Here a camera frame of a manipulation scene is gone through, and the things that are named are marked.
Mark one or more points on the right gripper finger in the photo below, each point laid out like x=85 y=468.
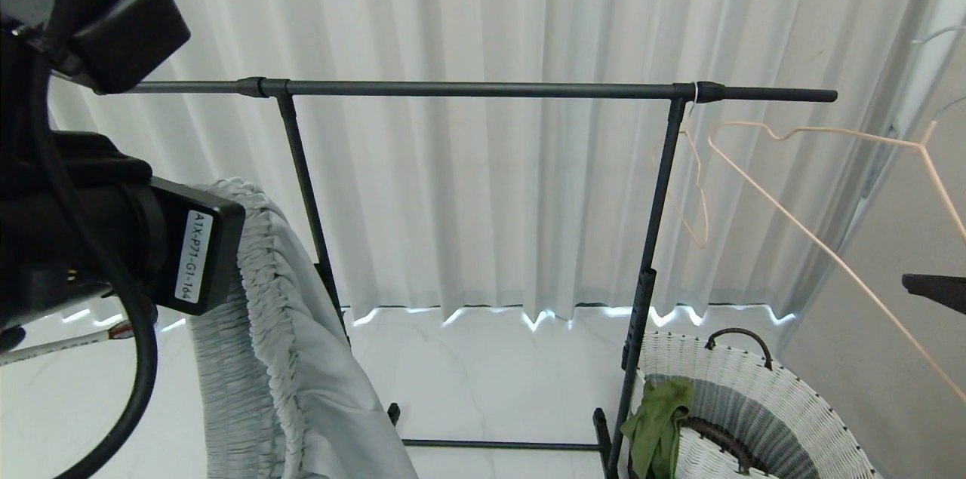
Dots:
x=943 y=290

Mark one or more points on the black clothes rack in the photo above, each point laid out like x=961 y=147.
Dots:
x=468 y=89

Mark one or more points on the pink clothes hanger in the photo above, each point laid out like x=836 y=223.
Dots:
x=706 y=219
x=924 y=141

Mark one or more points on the pale grey shorts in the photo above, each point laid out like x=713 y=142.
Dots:
x=332 y=388

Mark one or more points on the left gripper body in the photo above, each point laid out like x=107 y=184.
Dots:
x=158 y=237

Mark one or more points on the white laundry basket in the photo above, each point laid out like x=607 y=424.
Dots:
x=838 y=441

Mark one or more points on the white curtain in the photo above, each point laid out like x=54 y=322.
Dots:
x=490 y=222

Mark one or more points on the green garment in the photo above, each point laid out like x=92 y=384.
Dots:
x=656 y=426

